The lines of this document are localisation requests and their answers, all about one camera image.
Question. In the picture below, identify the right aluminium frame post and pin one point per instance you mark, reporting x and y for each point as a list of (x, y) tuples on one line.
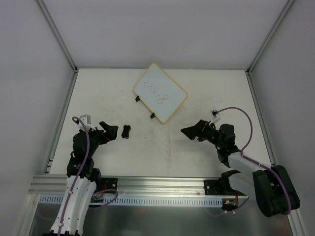
[(281, 16)]

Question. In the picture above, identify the white slotted cable duct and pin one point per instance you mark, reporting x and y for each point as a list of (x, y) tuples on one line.
[(143, 201)]

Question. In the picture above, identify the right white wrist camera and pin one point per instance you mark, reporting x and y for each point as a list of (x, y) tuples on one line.
[(215, 116)]

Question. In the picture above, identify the left aluminium frame post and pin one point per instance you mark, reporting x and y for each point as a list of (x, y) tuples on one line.
[(56, 33)]

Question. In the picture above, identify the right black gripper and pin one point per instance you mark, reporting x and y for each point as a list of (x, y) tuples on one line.
[(201, 131)]

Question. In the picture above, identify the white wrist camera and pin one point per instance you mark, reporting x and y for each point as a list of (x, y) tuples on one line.
[(86, 120), (215, 116)]

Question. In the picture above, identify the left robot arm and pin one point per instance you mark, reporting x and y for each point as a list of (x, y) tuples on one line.
[(83, 180)]

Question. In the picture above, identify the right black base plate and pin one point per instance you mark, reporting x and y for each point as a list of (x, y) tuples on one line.
[(213, 187)]

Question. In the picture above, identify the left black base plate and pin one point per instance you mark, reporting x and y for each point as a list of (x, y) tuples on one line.
[(109, 183)]

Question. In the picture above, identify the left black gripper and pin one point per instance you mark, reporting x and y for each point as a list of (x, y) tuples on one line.
[(102, 134)]

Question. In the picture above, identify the yellow framed whiteboard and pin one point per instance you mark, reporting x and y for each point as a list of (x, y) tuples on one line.
[(160, 93)]

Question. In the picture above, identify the aluminium frame post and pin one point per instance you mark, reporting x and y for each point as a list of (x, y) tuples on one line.
[(281, 16), (56, 33)]

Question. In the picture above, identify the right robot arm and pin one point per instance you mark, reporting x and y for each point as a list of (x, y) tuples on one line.
[(271, 187)]

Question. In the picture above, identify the aluminium mounting rail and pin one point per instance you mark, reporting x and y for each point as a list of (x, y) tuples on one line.
[(134, 186)]

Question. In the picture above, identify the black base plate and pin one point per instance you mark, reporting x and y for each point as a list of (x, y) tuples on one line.
[(109, 183), (213, 187)]

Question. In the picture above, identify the black whiteboard eraser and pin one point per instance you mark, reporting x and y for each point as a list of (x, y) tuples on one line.
[(126, 131)]

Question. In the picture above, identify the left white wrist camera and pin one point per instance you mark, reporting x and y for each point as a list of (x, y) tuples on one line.
[(86, 120)]

